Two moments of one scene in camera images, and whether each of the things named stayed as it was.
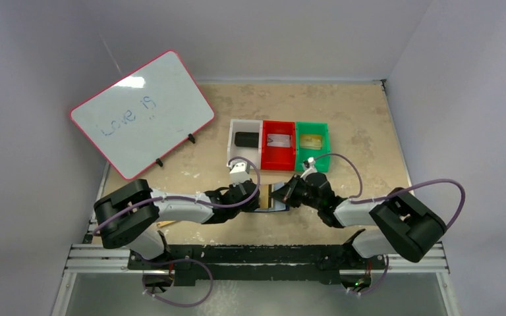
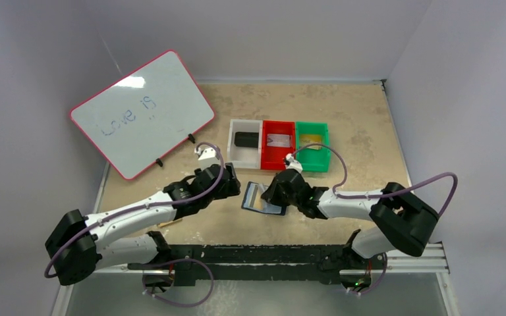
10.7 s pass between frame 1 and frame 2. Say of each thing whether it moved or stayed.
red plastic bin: stayed
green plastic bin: stayed
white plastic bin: stayed
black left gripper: moved
